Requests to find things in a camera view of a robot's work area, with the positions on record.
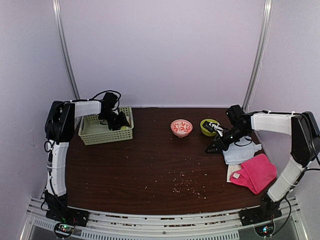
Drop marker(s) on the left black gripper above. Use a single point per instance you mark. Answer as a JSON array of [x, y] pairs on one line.
[[123, 121]]

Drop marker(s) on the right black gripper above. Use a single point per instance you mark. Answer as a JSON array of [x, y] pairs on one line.
[[219, 143]]

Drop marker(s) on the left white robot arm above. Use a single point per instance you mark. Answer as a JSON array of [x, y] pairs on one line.
[[59, 130]]

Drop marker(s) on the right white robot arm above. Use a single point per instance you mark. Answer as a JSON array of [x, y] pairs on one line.
[[302, 132]]

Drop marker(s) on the lime green bowl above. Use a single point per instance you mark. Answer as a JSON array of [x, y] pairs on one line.
[[204, 130]]

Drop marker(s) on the light blue towel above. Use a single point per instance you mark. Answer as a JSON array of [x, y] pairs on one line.
[[241, 151]]

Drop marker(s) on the green perforated plastic basket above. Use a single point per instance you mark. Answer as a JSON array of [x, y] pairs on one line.
[[92, 132]]

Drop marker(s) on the cream white towel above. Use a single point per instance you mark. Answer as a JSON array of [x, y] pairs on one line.
[[230, 170]]

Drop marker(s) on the red white patterned bowl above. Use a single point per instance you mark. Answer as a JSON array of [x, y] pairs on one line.
[[181, 128]]

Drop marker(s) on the pink towel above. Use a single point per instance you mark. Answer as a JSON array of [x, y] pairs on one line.
[[255, 174]]

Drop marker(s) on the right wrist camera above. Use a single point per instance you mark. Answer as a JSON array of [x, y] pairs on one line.
[[212, 127]]

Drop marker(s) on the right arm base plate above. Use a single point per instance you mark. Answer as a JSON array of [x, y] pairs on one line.
[[260, 216]]

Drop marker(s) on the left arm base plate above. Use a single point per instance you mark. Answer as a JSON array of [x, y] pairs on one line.
[[66, 221]]

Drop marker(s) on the right aluminium frame post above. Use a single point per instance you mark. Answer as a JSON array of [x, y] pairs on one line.
[[260, 50]]

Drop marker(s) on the aluminium frame post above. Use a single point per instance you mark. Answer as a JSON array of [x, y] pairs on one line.
[[64, 47], [260, 50]]

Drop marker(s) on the left aluminium frame post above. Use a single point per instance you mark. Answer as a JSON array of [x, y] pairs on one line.
[[64, 47]]

